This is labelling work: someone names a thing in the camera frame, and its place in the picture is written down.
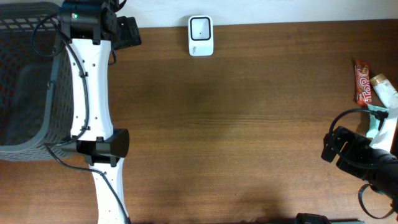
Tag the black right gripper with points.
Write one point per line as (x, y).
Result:
(337, 144)

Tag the teal wet wipes packet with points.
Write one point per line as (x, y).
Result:
(373, 122)

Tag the white bamboo print tube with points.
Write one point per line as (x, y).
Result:
(385, 91)

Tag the red orange chocolate bar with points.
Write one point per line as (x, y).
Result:
(363, 86)

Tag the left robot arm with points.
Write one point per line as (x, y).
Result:
(92, 32)

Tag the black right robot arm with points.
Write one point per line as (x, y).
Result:
(377, 167)

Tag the white barcode scanner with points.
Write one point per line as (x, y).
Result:
(200, 36)

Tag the dark grey plastic basket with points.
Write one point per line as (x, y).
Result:
(36, 89)

